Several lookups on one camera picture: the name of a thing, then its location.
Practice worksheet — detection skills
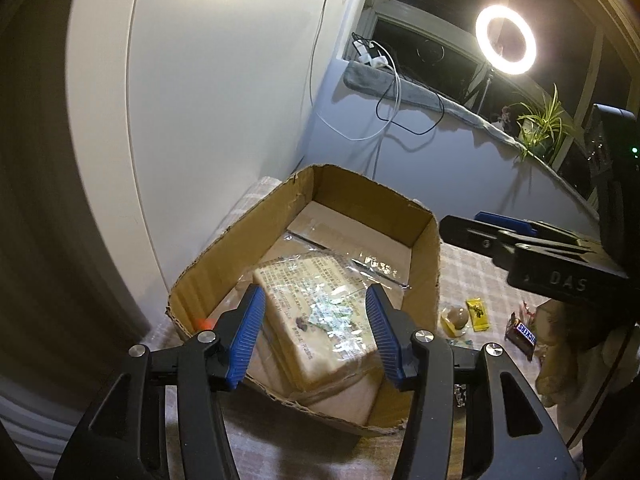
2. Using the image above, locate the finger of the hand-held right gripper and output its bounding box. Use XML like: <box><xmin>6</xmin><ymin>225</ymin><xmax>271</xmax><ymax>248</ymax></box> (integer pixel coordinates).
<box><xmin>474</xmin><ymin>212</ymin><xmax>601</xmax><ymax>251</ymax></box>
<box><xmin>439</xmin><ymin>215</ymin><xmax>596</xmax><ymax>266</ymax></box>

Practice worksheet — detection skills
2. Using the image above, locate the beige plastic bag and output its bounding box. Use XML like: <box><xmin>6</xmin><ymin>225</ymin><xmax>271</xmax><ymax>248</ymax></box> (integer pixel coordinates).
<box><xmin>536</xmin><ymin>302</ymin><xmax>601</xmax><ymax>408</ymax></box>

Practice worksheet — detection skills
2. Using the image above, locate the pink checkered blanket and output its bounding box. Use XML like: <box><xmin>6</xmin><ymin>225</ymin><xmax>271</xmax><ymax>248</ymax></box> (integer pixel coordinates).
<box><xmin>0</xmin><ymin>176</ymin><xmax>606</xmax><ymax>480</ymax></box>

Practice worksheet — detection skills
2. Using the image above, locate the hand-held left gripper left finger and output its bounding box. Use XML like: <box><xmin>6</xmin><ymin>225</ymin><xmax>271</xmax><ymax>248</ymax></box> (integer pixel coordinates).
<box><xmin>52</xmin><ymin>284</ymin><xmax>267</xmax><ymax>480</ymax></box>

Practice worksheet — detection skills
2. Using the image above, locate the white cable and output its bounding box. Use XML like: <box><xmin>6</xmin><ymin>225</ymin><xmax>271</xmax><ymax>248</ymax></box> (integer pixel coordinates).
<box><xmin>307</xmin><ymin>0</ymin><xmax>401</xmax><ymax>171</ymax></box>

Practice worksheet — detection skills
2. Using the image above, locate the grey cloth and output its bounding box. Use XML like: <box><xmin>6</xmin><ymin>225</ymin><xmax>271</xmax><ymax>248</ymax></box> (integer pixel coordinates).
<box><xmin>344</xmin><ymin>59</ymin><xmax>531</xmax><ymax>155</ymax></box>

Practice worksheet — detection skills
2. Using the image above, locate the brown chocolate bar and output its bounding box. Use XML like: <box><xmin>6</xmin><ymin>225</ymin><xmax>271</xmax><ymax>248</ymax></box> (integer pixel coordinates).
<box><xmin>504</xmin><ymin>311</ymin><xmax>538</xmax><ymax>362</ymax></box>

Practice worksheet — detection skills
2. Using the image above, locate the flat clear plastic wrapper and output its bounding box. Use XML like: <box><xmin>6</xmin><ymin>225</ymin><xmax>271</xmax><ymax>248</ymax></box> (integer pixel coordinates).
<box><xmin>285</xmin><ymin>230</ymin><xmax>412</xmax><ymax>292</ymax></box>

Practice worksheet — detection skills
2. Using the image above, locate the potted spider plant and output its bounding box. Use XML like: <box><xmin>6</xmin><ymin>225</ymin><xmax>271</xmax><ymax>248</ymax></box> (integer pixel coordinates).
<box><xmin>515</xmin><ymin>84</ymin><xmax>581</xmax><ymax>163</ymax></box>

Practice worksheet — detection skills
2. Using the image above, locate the cardboard box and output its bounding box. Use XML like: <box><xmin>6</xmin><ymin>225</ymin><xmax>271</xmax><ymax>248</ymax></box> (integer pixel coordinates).
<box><xmin>166</xmin><ymin>163</ymin><xmax>442</xmax><ymax>437</ymax></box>

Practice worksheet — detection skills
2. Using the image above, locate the clear bread packet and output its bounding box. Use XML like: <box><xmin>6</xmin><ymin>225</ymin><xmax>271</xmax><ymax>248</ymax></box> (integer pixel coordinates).
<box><xmin>251</xmin><ymin>254</ymin><xmax>383</xmax><ymax>393</ymax></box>

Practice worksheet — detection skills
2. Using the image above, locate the window frame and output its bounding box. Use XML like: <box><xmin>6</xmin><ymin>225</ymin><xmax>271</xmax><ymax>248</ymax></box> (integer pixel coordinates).
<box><xmin>345</xmin><ymin>0</ymin><xmax>640</xmax><ymax>201</ymax></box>

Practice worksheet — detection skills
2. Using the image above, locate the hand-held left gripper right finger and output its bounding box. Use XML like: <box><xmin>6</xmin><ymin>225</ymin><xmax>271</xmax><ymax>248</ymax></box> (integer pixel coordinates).
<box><xmin>364</xmin><ymin>283</ymin><xmax>581</xmax><ymax>480</ymax></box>

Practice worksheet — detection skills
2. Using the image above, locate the black ring light stand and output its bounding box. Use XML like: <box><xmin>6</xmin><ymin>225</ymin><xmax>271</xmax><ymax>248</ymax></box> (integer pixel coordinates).
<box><xmin>467</xmin><ymin>72</ymin><xmax>495</xmax><ymax>117</ymax></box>

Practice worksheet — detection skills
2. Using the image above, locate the yellow candy packet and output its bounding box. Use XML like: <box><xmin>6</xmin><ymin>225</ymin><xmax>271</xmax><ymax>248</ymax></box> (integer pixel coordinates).
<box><xmin>465</xmin><ymin>298</ymin><xmax>491</xmax><ymax>332</ymax></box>

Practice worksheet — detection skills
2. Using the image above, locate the white ring light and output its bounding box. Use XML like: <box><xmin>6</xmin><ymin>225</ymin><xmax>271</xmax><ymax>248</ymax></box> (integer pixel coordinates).
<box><xmin>475</xmin><ymin>5</ymin><xmax>538</xmax><ymax>77</ymax></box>

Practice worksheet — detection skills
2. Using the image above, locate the black cable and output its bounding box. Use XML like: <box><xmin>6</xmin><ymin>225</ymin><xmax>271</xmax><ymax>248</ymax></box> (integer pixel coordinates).
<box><xmin>352</xmin><ymin>32</ymin><xmax>446</xmax><ymax>136</ymax></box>

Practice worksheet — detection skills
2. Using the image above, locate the round brown wrapped candy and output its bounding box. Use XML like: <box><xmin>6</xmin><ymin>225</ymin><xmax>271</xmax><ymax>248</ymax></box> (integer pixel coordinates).
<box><xmin>440</xmin><ymin>305</ymin><xmax>471</xmax><ymax>337</ymax></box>

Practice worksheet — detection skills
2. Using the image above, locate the white charger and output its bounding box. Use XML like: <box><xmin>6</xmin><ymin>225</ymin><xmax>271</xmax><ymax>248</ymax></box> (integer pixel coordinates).
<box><xmin>352</xmin><ymin>40</ymin><xmax>393</xmax><ymax>69</ymax></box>

